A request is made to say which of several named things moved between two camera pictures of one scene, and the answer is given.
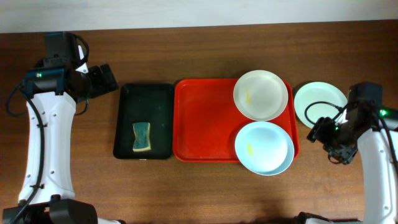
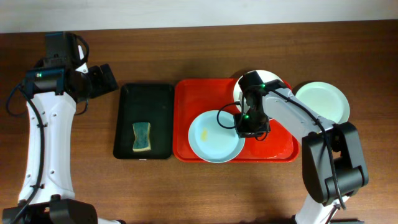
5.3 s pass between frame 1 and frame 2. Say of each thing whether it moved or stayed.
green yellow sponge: stayed
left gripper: stayed
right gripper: moved
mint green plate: stayed
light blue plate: moved
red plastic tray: stayed
